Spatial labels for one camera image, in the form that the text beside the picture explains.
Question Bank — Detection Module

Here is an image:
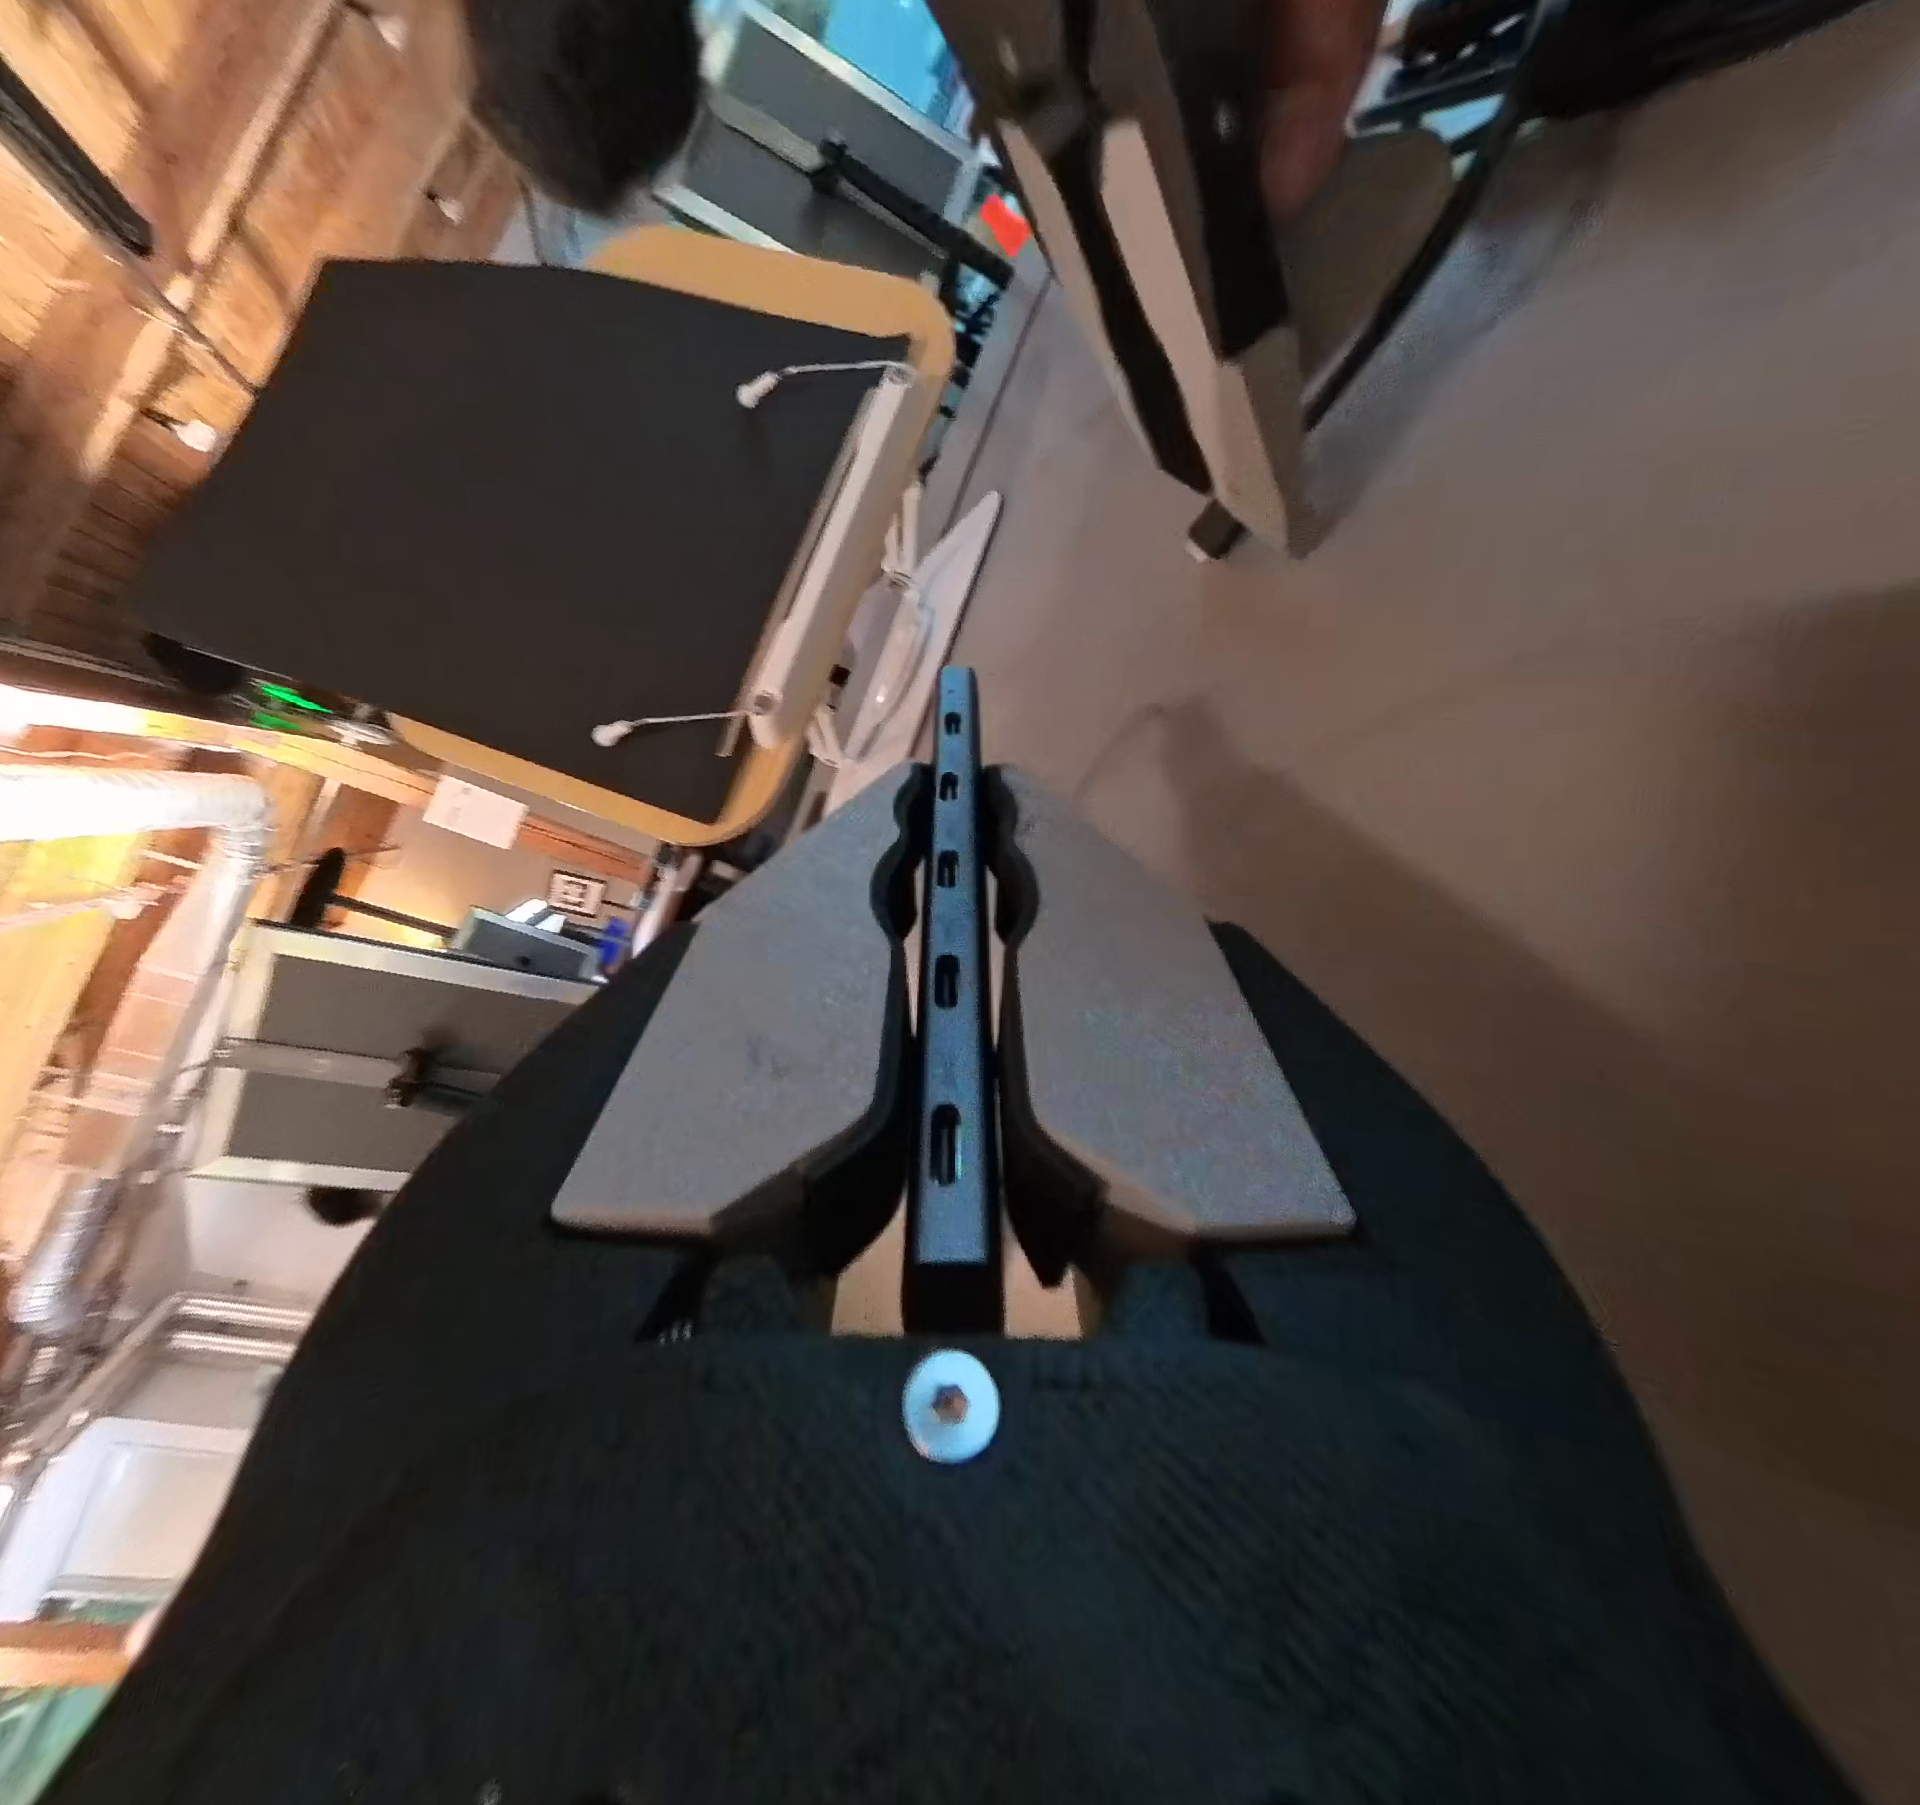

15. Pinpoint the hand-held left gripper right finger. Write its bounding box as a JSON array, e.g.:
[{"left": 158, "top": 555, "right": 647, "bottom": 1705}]
[{"left": 985, "top": 764, "right": 1363, "bottom": 1282}]

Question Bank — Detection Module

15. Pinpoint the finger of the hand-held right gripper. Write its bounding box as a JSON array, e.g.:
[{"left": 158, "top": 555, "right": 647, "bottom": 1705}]
[
  {"left": 1106, "top": 124, "right": 1314, "bottom": 562},
  {"left": 989, "top": 124, "right": 1218, "bottom": 495}
]

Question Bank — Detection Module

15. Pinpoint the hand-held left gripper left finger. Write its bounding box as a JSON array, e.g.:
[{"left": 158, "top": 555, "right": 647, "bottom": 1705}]
[{"left": 548, "top": 760, "right": 925, "bottom": 1272}]

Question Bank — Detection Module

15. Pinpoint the person's right hand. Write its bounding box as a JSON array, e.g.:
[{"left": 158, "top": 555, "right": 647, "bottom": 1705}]
[{"left": 1255, "top": 0, "right": 1452, "bottom": 220}]

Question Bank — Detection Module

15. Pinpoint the grey box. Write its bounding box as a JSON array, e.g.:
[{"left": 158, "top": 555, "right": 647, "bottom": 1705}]
[{"left": 449, "top": 899, "right": 605, "bottom": 983}]

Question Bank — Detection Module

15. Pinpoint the white table base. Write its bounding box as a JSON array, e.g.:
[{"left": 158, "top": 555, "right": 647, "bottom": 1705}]
[{"left": 809, "top": 486, "right": 1006, "bottom": 786}]

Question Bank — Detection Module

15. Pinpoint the grey partition panel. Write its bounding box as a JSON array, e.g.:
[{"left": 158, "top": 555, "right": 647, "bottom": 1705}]
[
  {"left": 187, "top": 920, "right": 608, "bottom": 1196},
  {"left": 653, "top": 0, "right": 995, "bottom": 254}
]

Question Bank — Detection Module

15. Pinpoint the white paper note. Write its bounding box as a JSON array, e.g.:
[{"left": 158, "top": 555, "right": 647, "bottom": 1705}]
[{"left": 416, "top": 774, "right": 530, "bottom": 847}]

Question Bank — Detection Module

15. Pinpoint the wooden table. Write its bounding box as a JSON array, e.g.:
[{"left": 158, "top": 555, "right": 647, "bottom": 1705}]
[{"left": 128, "top": 220, "right": 964, "bottom": 847}]

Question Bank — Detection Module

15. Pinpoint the dark device with green light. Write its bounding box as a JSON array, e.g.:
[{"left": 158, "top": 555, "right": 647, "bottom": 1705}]
[{"left": 145, "top": 636, "right": 401, "bottom": 750}]

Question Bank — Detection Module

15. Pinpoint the black table mat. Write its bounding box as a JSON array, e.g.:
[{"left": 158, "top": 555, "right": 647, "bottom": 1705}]
[{"left": 129, "top": 258, "right": 920, "bottom": 830}]

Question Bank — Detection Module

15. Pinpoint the white insulated pipe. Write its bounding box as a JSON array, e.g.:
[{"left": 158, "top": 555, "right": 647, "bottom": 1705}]
[{"left": 0, "top": 764, "right": 283, "bottom": 934}]

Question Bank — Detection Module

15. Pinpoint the black wall rail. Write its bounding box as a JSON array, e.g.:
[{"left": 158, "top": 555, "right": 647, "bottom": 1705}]
[{"left": 0, "top": 55, "right": 160, "bottom": 262}]

